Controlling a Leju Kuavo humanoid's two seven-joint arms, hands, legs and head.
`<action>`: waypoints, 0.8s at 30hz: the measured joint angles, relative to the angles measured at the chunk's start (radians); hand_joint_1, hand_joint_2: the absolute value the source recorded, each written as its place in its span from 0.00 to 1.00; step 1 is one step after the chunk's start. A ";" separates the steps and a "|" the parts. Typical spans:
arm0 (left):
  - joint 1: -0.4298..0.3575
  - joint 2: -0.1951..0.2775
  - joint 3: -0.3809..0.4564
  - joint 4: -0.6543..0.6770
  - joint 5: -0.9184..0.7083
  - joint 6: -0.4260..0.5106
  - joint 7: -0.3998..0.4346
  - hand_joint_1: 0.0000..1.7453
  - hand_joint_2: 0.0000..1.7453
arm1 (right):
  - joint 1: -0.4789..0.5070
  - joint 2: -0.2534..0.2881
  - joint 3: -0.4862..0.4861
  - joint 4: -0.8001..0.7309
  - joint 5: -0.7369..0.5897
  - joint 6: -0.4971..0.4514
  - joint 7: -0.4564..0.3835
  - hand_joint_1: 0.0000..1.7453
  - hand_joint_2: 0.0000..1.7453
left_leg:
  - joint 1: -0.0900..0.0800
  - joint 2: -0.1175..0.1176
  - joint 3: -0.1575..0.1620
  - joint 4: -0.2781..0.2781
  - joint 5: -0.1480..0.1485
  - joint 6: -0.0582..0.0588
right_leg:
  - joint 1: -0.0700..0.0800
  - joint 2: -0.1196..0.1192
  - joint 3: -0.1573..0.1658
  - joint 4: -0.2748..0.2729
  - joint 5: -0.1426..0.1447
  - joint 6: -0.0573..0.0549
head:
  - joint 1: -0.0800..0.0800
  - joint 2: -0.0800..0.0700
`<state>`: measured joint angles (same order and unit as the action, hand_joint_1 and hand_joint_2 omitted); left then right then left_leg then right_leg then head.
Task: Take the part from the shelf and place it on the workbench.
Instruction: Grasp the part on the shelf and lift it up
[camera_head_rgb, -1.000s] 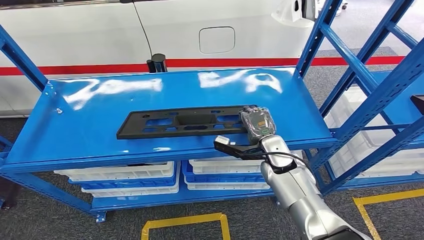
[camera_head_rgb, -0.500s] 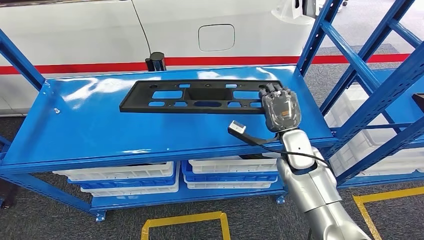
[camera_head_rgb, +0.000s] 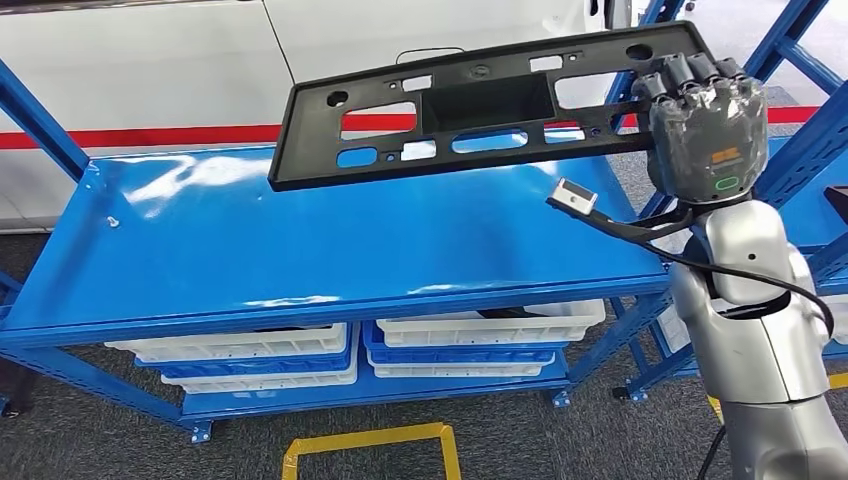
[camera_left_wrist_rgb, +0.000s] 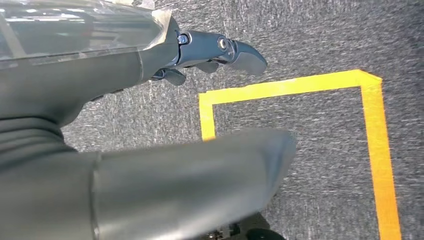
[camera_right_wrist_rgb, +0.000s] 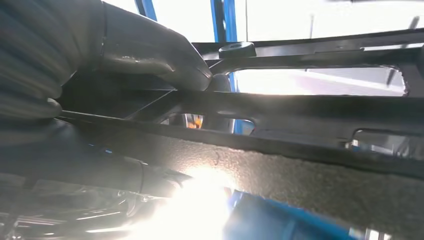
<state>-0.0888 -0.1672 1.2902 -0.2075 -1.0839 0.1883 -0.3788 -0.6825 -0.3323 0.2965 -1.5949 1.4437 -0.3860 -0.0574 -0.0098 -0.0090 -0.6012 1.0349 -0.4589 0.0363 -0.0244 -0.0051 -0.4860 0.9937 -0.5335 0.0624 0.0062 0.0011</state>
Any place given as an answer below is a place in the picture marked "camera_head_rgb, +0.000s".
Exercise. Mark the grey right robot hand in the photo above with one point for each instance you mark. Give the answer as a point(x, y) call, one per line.
point(709, 139)

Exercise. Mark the black plastic plate bracket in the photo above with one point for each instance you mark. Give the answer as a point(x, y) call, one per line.
point(318, 152)

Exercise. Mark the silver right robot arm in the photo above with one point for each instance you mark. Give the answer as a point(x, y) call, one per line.
point(755, 344)

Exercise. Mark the blue metal shelf rack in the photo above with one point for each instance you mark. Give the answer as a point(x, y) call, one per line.
point(808, 159)
point(331, 252)

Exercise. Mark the black curved part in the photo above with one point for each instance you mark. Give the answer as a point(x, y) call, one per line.
point(500, 312)

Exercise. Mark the black plastic piece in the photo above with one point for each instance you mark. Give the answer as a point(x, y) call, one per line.
point(838, 202)

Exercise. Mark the blue plastic crate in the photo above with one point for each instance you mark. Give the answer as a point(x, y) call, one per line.
point(464, 356)
point(265, 366)

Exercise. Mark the yellow floor tape square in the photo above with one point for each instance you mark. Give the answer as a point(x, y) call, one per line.
point(371, 436)

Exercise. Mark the red barrier belt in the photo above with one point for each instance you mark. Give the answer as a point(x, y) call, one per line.
point(166, 137)

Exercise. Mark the white car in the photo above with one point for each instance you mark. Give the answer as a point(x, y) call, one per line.
point(132, 66)

